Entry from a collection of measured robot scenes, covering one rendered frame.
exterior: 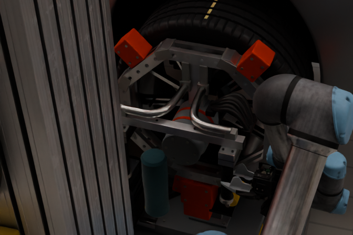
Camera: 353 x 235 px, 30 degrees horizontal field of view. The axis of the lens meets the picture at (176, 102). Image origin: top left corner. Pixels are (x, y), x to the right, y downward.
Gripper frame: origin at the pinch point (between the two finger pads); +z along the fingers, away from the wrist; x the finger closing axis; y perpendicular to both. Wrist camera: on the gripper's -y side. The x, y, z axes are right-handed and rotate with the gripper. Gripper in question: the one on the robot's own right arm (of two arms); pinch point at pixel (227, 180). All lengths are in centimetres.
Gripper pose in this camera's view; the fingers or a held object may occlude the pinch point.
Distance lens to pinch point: 199.3
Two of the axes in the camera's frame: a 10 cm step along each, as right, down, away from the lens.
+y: -0.3, -7.9, -6.1
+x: -3.4, 5.8, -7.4
